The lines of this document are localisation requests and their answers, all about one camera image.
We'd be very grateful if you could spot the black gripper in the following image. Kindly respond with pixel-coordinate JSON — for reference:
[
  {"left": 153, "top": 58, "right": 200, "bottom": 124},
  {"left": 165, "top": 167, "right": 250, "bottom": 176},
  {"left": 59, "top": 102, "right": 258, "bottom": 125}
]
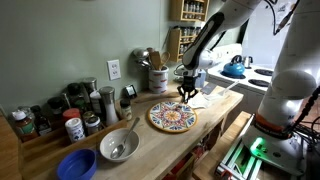
[{"left": 177, "top": 76, "right": 198, "bottom": 103}]

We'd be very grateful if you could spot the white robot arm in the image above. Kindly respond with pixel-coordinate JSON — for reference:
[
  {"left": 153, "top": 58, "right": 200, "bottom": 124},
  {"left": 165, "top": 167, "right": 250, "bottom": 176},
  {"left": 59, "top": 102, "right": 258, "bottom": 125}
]
[{"left": 178, "top": 0, "right": 320, "bottom": 176}]

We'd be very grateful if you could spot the white folded napkin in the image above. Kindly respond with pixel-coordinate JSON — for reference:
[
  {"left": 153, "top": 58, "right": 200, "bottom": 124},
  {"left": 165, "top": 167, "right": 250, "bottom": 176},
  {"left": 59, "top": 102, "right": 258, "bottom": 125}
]
[{"left": 188, "top": 95, "right": 212, "bottom": 109}]

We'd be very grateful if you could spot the colourful patterned round plate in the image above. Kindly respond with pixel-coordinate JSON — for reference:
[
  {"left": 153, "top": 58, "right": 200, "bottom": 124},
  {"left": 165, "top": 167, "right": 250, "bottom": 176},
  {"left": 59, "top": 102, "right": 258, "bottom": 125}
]
[{"left": 147, "top": 101, "right": 198, "bottom": 133}]

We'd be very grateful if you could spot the white red utensil crock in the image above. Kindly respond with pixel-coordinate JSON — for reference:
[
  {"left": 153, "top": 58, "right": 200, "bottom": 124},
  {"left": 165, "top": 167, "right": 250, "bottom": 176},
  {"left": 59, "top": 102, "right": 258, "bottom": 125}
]
[{"left": 148, "top": 66, "right": 169, "bottom": 94}]

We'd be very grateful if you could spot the wooden spoon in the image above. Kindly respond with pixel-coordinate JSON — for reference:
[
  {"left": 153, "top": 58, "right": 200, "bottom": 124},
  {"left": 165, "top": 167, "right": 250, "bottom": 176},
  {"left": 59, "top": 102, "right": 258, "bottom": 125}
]
[{"left": 160, "top": 52, "right": 170, "bottom": 67}]

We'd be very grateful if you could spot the blue kettle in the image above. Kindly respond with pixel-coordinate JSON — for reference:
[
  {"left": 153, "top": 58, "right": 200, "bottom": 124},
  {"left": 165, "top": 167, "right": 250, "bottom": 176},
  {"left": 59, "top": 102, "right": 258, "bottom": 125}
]
[{"left": 223, "top": 55, "right": 245, "bottom": 76}]

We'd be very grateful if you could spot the lower wooden spice rack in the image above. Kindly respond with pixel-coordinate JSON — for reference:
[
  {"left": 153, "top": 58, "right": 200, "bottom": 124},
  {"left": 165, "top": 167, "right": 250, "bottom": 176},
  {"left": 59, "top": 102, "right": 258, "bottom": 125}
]
[{"left": 167, "top": 26, "right": 200, "bottom": 62}]

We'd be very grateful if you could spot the wooden spice rack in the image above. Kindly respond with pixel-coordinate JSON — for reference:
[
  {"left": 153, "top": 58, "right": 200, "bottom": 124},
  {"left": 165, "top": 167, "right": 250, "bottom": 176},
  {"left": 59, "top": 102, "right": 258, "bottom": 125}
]
[
  {"left": 170, "top": 0, "right": 209, "bottom": 22},
  {"left": 167, "top": 26, "right": 200, "bottom": 62}
]

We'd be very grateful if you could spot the small black timer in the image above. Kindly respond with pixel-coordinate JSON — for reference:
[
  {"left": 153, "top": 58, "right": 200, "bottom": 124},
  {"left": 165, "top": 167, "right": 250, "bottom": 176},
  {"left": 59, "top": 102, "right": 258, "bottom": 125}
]
[{"left": 125, "top": 85, "right": 137, "bottom": 99}]

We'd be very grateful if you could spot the silver ladle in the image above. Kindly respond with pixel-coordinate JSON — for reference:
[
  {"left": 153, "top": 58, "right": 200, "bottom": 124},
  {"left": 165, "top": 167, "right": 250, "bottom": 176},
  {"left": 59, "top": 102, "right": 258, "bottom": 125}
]
[{"left": 133, "top": 48, "right": 150, "bottom": 68}]

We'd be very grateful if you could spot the small black lid jar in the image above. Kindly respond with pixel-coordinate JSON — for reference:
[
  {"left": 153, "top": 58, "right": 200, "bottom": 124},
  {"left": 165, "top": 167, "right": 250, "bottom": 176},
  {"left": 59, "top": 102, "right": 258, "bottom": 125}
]
[{"left": 120, "top": 99, "right": 132, "bottom": 120}]

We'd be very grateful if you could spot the silver stovetop pot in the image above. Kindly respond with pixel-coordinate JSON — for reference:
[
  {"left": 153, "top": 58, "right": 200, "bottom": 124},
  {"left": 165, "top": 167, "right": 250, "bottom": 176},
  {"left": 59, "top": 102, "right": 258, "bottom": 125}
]
[{"left": 242, "top": 56, "right": 253, "bottom": 69}]

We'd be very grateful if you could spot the tall steel salt grinder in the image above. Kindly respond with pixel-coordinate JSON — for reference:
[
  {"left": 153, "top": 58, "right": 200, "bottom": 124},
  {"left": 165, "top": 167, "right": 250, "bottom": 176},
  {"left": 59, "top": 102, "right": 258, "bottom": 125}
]
[{"left": 99, "top": 86, "right": 119, "bottom": 126}]

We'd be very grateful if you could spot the upper wooden spice rack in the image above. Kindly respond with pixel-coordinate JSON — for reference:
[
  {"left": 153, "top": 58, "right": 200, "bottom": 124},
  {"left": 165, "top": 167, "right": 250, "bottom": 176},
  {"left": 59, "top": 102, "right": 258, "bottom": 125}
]
[{"left": 170, "top": 0, "right": 209, "bottom": 22}]

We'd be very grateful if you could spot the white ceramic bowl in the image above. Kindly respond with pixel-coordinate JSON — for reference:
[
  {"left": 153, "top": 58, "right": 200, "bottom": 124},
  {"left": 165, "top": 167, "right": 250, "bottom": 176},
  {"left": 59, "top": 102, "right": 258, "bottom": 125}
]
[{"left": 100, "top": 128, "right": 140, "bottom": 162}]

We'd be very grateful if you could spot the silver spoon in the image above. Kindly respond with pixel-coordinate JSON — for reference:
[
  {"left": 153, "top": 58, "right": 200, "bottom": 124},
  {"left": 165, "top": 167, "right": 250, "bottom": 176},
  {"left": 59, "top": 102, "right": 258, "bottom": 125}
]
[{"left": 110, "top": 117, "right": 140, "bottom": 159}]

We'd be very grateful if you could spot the white cap spray bottle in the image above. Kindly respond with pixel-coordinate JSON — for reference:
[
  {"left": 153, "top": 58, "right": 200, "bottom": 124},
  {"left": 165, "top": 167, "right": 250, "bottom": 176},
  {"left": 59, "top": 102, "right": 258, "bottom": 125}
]
[{"left": 90, "top": 91, "right": 101, "bottom": 114}]

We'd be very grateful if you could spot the steel pepper grinder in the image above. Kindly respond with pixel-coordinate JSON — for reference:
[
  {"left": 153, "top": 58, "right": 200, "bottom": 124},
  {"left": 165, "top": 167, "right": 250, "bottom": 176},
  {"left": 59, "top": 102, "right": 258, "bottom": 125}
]
[{"left": 82, "top": 77, "right": 97, "bottom": 95}]

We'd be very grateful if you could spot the glass jar metal lid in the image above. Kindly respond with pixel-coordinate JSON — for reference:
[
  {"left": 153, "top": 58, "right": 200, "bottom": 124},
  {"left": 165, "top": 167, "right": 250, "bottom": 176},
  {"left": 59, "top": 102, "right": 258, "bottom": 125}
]
[{"left": 85, "top": 116, "right": 102, "bottom": 135}]

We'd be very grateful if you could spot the white patterned spice can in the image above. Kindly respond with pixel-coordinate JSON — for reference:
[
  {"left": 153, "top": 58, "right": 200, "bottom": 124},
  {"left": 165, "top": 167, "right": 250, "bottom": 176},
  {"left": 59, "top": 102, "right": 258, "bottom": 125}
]
[{"left": 65, "top": 118, "right": 85, "bottom": 143}]

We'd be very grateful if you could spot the red lid spice jar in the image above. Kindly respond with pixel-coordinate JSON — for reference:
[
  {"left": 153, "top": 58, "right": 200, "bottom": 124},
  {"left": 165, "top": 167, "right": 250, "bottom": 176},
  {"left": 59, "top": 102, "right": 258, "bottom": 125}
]
[{"left": 63, "top": 108, "right": 81, "bottom": 121}]

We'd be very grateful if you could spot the blue plastic bowl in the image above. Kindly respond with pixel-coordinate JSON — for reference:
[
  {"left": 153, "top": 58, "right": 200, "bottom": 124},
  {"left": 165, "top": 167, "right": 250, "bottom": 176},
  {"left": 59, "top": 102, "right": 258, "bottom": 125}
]
[{"left": 57, "top": 149, "right": 97, "bottom": 180}]

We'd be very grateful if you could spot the dark sauce bottle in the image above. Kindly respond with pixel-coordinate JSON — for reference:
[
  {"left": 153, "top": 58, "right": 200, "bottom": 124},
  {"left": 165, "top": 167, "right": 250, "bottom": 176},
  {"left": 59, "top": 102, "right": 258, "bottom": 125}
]
[{"left": 31, "top": 105, "right": 52, "bottom": 136}]

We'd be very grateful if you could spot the wooden spice tray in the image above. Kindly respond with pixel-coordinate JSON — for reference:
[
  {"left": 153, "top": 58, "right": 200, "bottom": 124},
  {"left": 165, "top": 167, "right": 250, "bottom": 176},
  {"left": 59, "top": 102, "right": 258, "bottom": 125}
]
[{"left": 20, "top": 119, "right": 127, "bottom": 171}]

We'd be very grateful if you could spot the orange sauce bottle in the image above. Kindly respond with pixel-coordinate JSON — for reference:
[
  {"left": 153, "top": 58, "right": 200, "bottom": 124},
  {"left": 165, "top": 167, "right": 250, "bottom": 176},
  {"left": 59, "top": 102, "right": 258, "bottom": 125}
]
[{"left": 12, "top": 111, "right": 38, "bottom": 142}]

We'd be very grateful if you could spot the white wall outlet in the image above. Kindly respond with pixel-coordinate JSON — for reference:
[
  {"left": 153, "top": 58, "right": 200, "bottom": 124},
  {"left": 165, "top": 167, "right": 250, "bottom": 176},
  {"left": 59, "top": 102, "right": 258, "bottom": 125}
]
[{"left": 107, "top": 60, "right": 121, "bottom": 80}]

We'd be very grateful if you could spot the black corrugated cable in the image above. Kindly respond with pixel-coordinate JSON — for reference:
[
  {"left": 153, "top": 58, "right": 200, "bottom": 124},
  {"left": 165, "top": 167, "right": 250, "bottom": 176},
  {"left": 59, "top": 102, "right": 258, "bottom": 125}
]
[{"left": 293, "top": 84, "right": 320, "bottom": 129}]

